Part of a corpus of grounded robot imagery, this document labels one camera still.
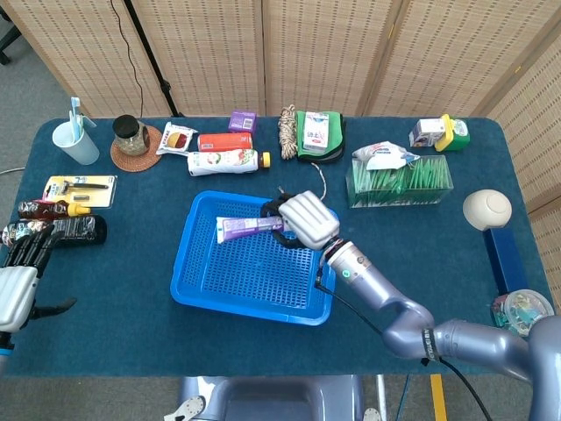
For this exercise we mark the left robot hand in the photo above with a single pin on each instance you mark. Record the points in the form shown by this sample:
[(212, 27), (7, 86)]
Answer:
[(17, 280)]

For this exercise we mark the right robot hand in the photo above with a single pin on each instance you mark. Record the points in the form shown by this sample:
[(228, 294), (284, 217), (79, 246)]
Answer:
[(307, 217)]

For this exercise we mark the purple white toothpaste tube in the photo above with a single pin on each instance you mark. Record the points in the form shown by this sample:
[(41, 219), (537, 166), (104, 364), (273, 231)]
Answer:
[(247, 228)]

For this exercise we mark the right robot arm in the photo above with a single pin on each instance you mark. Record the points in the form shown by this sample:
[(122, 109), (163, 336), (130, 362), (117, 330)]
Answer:
[(416, 316)]

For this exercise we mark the blue plastic basket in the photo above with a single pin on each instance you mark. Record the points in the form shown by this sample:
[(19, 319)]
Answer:
[(250, 263)]

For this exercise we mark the black wrapped package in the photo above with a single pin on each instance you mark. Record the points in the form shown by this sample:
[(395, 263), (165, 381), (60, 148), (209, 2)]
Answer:
[(74, 229)]

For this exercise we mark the dark bottle yellow cap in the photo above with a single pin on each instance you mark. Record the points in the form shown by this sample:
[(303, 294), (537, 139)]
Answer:
[(50, 208)]

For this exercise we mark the green folded cloth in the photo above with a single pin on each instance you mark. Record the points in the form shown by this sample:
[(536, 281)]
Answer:
[(335, 140)]

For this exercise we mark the white milk carton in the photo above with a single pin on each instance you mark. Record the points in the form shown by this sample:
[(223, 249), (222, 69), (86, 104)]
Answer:
[(316, 131)]

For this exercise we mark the white tissue packet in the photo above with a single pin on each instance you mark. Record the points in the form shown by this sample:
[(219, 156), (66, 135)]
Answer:
[(383, 154)]

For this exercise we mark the clear box green sachets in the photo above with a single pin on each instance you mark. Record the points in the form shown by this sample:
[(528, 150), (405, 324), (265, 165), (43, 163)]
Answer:
[(401, 184)]

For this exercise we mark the white bottle yellow cap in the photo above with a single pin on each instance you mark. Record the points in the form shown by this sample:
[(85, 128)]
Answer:
[(223, 161)]

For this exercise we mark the razor in yellow packaging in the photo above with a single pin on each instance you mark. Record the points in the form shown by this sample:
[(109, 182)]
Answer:
[(81, 189)]

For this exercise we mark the orange red can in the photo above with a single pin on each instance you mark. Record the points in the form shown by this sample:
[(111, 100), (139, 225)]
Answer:
[(224, 141)]

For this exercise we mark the purple small box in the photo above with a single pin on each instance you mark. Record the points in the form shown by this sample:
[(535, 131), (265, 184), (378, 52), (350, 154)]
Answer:
[(243, 121)]

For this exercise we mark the small white purple carton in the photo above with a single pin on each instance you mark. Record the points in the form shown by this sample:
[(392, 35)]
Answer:
[(427, 133)]

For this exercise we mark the light blue plastic cup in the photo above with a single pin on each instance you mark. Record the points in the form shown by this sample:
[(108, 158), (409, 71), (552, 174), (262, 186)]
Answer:
[(78, 142)]

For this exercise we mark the white snack packet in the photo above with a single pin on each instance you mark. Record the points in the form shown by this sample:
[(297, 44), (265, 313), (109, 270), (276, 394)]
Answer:
[(175, 139)]

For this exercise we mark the green yellow lidded container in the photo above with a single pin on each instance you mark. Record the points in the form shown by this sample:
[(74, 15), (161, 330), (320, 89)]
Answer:
[(456, 133)]

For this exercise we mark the round woven brown coaster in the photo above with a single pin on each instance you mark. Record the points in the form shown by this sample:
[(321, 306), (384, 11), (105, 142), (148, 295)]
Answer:
[(138, 158)]

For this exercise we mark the blue toothbrush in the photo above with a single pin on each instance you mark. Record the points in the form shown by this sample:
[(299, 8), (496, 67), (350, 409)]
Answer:
[(75, 115)]

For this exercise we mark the beige round dome object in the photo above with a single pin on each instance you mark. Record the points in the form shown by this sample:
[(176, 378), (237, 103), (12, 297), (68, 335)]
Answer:
[(487, 208)]

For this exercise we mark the glass jar black lid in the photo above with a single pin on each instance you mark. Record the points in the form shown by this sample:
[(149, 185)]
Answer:
[(129, 136)]

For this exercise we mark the robot torso base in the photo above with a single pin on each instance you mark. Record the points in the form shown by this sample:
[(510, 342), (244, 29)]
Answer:
[(271, 397)]

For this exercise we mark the blue rectangular box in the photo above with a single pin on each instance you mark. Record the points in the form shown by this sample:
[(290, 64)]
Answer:
[(506, 259)]

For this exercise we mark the black tripod stand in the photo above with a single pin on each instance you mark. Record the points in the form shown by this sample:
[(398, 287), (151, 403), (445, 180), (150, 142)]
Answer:
[(153, 57)]

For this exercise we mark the clear tub of clips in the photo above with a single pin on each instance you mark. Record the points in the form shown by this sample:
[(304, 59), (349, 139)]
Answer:
[(523, 309)]

